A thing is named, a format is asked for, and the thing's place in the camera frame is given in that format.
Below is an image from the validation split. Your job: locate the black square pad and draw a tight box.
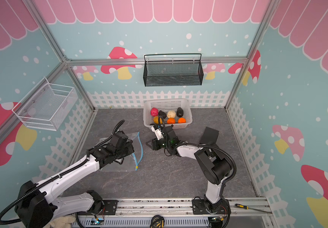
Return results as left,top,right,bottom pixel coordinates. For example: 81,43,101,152
199,127,219,145

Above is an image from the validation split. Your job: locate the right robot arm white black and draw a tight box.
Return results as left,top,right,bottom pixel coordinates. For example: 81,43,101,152
149,124,237,215

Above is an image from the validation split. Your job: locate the yellow handled screwdriver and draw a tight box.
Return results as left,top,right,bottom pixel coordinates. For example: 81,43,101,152
235,203,271,213

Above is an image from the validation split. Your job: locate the dark food piece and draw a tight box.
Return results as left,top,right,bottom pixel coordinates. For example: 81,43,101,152
158,110,167,119
176,107,184,118

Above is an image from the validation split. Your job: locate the black wire wall basket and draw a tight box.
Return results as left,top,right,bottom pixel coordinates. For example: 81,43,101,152
143,53,204,87

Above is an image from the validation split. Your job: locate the orange tangerine left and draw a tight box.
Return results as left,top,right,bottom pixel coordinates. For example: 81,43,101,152
167,118,176,124

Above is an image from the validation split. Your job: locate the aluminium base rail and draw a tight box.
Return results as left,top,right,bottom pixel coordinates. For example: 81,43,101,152
75,197,273,219

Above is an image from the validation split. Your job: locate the yellow food piece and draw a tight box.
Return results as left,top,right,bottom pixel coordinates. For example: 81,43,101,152
153,116,163,124

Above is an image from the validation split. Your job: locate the beige cloth rag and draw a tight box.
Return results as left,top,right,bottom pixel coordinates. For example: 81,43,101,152
44,215,76,228

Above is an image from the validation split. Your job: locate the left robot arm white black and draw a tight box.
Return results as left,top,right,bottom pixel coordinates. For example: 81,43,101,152
0,120,134,228

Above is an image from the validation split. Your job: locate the white plastic basket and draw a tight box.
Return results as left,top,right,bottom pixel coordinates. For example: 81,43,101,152
143,98,193,129

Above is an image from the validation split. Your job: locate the orange tangerine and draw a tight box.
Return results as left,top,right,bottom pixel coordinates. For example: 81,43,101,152
178,117,186,124
167,118,176,124

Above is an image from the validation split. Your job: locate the orange tangerine right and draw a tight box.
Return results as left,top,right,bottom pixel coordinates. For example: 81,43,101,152
178,117,186,124

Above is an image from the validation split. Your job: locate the white wire wall basket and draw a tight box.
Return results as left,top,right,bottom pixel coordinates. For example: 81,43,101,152
12,78,78,131

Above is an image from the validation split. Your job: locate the pink food ball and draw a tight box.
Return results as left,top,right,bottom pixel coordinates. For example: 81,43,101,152
150,107,159,117

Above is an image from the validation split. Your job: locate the clear zip top bag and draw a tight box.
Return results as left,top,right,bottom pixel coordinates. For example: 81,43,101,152
98,131,144,172

